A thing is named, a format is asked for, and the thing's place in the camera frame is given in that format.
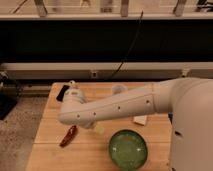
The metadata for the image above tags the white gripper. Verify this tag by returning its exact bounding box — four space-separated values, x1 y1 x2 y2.
83 122 104 134

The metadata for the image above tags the red chili pepper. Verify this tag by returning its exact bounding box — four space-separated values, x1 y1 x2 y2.
59 125 77 147

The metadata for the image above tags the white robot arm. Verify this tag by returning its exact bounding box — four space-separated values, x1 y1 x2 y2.
58 77 213 171

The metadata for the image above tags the black rectangular object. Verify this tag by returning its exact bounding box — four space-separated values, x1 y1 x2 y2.
56 85 69 102

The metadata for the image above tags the clear plastic bottle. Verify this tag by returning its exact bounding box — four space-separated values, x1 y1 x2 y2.
68 80 78 89

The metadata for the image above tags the clear plastic cup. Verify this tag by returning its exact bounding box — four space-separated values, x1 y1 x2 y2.
112 85 128 95

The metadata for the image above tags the green ceramic bowl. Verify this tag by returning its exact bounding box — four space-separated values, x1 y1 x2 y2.
108 129 148 171

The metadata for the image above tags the white rectangular sponge block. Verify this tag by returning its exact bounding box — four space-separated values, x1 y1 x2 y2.
133 116 147 126

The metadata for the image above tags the dark equipment at left edge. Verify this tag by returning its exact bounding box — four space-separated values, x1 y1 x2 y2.
0 71 21 120

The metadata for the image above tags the white wall outlet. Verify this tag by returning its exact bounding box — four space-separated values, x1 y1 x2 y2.
91 71 98 78

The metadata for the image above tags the black hanging cable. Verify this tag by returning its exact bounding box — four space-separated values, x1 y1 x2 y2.
103 10 145 81

